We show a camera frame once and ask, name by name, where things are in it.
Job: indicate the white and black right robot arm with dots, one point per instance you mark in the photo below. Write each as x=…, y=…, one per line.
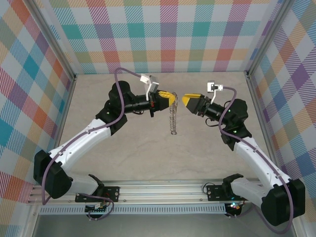
x=256, y=160

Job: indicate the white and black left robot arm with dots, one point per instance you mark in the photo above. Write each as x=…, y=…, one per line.
x=84, y=140

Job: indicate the black controller board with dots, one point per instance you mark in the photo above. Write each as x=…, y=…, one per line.
x=234, y=208
x=95, y=209

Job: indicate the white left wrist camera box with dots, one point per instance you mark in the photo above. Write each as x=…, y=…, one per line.
x=151, y=85

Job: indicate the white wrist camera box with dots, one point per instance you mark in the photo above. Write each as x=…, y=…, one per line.
x=214, y=87
x=151, y=85

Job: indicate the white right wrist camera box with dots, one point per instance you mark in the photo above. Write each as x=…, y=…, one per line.
x=214, y=87

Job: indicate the aluminium side rail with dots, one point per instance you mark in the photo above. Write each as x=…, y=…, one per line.
x=63, y=111
x=260, y=111

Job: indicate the aluminium corner post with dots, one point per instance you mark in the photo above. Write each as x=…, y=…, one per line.
x=55, y=39
x=267, y=37

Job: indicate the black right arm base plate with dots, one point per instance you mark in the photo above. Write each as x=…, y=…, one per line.
x=214, y=192

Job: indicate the aluminium mounting rail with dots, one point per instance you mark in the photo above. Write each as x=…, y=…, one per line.
x=160, y=192

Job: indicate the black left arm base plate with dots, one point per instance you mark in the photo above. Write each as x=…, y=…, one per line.
x=111, y=193

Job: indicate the aluminium frame leg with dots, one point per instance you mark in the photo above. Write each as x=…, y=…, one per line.
x=300, y=232
x=30, y=222

